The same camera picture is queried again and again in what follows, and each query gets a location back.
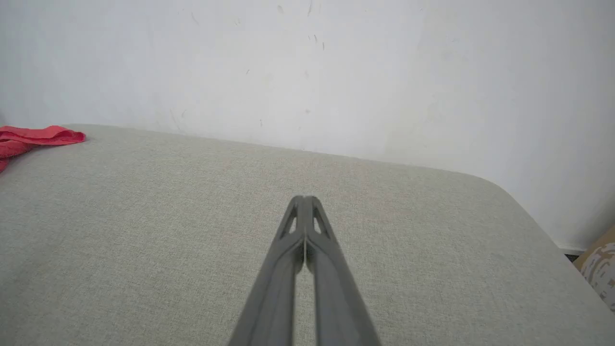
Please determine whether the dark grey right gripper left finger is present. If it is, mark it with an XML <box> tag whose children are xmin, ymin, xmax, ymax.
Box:
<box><xmin>228</xmin><ymin>196</ymin><xmax>306</xmax><ymax>346</ymax></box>

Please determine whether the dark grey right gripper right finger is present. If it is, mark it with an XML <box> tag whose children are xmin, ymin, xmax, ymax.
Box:
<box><xmin>305</xmin><ymin>196</ymin><xmax>383</xmax><ymax>346</ymax></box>

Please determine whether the red and white shirt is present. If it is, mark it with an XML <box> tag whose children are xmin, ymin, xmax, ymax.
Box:
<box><xmin>0</xmin><ymin>125</ymin><xmax>86</xmax><ymax>173</ymax></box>

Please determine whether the beige patterned box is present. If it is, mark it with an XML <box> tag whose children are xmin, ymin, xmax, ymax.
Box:
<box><xmin>574</xmin><ymin>226</ymin><xmax>615</xmax><ymax>313</ymax></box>

